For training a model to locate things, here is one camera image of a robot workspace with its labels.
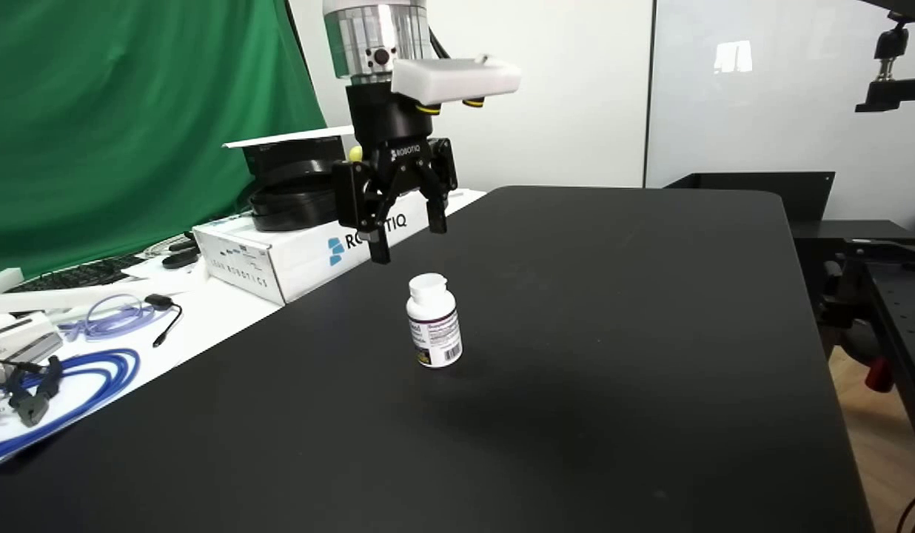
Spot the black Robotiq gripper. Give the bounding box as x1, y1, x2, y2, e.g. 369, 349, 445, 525
331, 79, 461, 266

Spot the white pill bottle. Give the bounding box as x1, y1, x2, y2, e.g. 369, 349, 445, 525
402, 270, 468, 374

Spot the black round stacked object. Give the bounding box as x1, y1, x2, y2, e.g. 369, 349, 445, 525
242, 136, 353, 233

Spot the white flat board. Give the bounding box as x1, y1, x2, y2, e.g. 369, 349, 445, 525
220, 121, 354, 155

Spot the white Robotiq cardboard box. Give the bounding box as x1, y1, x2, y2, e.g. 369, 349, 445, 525
190, 179, 442, 309

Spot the green screen cloth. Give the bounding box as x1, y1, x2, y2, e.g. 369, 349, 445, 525
0, 0, 329, 284

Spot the black keyboard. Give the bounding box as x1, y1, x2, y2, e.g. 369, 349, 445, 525
5, 256, 148, 296

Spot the black monitor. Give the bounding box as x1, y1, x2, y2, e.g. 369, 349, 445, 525
664, 168, 837, 229

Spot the grey white flat device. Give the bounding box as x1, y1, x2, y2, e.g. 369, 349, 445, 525
0, 312, 64, 368

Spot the black clamp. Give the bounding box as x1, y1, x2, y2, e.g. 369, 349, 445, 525
5, 352, 64, 429

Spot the red knob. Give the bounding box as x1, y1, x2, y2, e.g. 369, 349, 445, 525
864, 356, 895, 393

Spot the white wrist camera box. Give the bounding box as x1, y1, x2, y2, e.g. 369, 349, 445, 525
388, 53, 523, 112

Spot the black cable with plug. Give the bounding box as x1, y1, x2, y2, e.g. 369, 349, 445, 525
143, 293, 186, 349

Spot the small blue cable loop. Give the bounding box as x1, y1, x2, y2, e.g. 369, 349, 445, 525
58, 293, 171, 343

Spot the large blue cable coil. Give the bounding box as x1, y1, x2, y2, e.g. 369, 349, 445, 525
0, 346, 143, 469

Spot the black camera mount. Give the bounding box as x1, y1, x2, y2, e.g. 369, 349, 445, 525
853, 0, 915, 117

